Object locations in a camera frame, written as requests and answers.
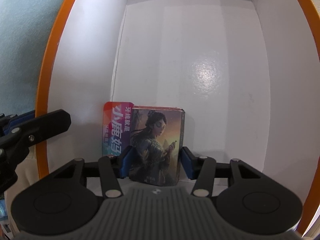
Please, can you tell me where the illustrated card box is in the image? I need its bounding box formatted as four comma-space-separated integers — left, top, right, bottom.
129, 106, 185, 186

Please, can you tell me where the orange cardboard box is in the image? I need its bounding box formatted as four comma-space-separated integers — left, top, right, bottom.
35, 0, 320, 237

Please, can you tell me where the light blue cushion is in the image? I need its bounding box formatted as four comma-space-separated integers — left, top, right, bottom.
1, 0, 64, 114

